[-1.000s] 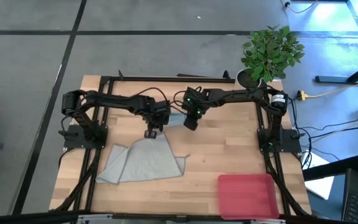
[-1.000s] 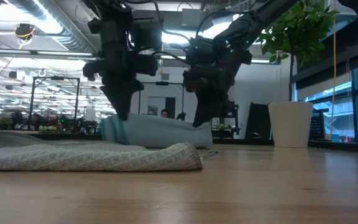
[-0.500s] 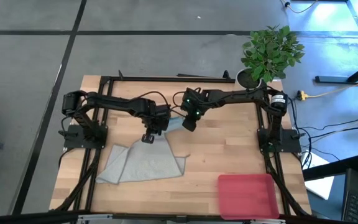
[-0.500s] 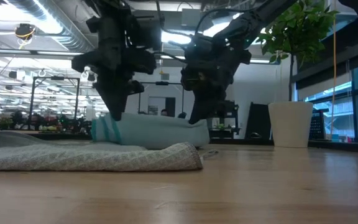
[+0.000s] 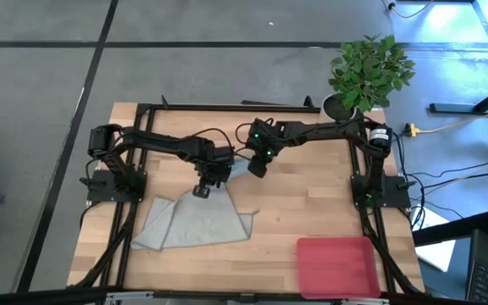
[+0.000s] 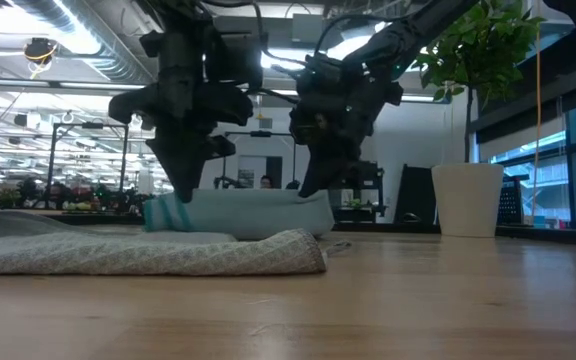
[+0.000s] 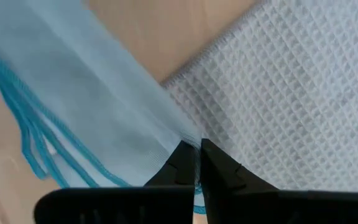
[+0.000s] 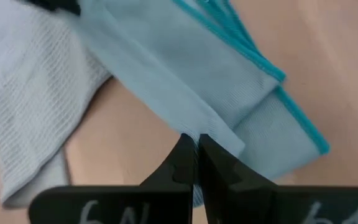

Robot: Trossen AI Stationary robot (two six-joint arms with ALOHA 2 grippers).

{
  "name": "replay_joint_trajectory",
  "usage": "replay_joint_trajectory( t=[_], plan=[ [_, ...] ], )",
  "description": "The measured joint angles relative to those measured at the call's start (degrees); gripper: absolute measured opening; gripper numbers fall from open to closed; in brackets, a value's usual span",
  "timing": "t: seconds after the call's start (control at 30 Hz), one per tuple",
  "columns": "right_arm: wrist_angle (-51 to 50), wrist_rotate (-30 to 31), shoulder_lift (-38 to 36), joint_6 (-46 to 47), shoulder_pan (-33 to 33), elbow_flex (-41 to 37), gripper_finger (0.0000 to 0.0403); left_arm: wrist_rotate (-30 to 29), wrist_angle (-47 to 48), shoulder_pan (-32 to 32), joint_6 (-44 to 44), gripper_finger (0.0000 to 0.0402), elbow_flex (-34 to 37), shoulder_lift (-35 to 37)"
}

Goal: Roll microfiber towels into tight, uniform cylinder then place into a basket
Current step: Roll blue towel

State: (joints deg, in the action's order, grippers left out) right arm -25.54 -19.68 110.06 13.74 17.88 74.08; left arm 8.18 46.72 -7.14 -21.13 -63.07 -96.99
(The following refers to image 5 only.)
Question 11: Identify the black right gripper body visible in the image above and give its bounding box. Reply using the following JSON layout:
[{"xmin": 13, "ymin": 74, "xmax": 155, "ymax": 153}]
[{"xmin": 246, "ymin": 118, "xmax": 286, "ymax": 164}]

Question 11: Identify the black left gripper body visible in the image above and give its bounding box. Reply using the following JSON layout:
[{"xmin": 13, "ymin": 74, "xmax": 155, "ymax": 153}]
[{"xmin": 192, "ymin": 143, "xmax": 236, "ymax": 190}]

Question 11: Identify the light blue microfiber towel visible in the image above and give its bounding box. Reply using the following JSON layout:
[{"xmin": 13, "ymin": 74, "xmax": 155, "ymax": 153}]
[{"xmin": 225, "ymin": 158, "xmax": 254, "ymax": 184}]

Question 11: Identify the grey waffle microfiber towel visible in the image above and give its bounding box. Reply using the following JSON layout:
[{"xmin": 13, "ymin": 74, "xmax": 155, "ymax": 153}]
[{"xmin": 130, "ymin": 184, "xmax": 260, "ymax": 252}]

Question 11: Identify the red plastic basket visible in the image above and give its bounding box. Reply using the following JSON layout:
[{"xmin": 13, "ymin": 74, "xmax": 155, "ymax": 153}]
[{"xmin": 296, "ymin": 236, "xmax": 382, "ymax": 300}]

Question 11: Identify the white plant pot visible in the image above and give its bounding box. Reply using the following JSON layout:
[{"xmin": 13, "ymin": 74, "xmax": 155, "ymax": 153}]
[{"xmin": 320, "ymin": 91, "xmax": 358, "ymax": 124}]

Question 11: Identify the green leafy plant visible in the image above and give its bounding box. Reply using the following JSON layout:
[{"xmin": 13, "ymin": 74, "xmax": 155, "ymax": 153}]
[{"xmin": 327, "ymin": 33, "xmax": 418, "ymax": 114}]

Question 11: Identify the white sheet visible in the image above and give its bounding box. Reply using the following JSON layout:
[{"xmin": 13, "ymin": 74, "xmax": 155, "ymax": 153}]
[{"xmin": 410, "ymin": 204, "xmax": 458, "ymax": 274}]

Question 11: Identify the black desk bar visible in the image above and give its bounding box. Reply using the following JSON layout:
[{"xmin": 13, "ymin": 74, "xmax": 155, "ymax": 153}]
[{"xmin": 412, "ymin": 210, "xmax": 488, "ymax": 247}]

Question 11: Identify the black desk leg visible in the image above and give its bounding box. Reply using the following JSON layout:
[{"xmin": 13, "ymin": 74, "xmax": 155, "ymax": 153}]
[{"xmin": 429, "ymin": 78, "xmax": 488, "ymax": 115}]

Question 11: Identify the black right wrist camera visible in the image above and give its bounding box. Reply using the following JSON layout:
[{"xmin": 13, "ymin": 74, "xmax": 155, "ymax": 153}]
[{"xmin": 247, "ymin": 157, "xmax": 269, "ymax": 180}]

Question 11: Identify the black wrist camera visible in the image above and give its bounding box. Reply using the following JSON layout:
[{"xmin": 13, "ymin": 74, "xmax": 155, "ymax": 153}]
[
  {"xmin": 191, "ymin": 184, "xmax": 212, "ymax": 200},
  {"xmin": 247, "ymin": 157, "xmax": 269, "ymax": 180}
]

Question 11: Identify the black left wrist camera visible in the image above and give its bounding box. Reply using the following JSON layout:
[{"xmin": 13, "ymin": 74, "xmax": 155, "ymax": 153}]
[{"xmin": 191, "ymin": 184, "xmax": 212, "ymax": 200}]

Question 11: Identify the black aluminium table frame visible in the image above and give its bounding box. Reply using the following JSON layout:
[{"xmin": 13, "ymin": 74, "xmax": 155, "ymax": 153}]
[{"xmin": 66, "ymin": 95, "xmax": 427, "ymax": 297}]

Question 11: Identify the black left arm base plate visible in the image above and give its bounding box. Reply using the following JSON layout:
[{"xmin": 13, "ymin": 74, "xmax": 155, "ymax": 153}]
[{"xmin": 86, "ymin": 169, "xmax": 148, "ymax": 204}]

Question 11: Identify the black cable bundle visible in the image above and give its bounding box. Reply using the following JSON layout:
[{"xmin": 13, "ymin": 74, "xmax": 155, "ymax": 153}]
[
  {"xmin": 73, "ymin": 202, "xmax": 140, "ymax": 290},
  {"xmin": 358, "ymin": 206, "xmax": 424, "ymax": 296}
]

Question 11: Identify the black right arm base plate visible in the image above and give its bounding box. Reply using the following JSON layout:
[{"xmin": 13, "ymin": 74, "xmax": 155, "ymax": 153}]
[{"xmin": 350, "ymin": 174, "xmax": 413, "ymax": 209}]

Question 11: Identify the tan floor cable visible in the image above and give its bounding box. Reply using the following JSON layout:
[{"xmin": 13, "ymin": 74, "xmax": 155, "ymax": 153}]
[{"xmin": 381, "ymin": 0, "xmax": 435, "ymax": 19}]

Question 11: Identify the yellow floor cable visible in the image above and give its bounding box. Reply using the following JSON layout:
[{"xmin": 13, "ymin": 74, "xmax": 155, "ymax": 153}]
[{"xmin": 417, "ymin": 110, "xmax": 488, "ymax": 135}]

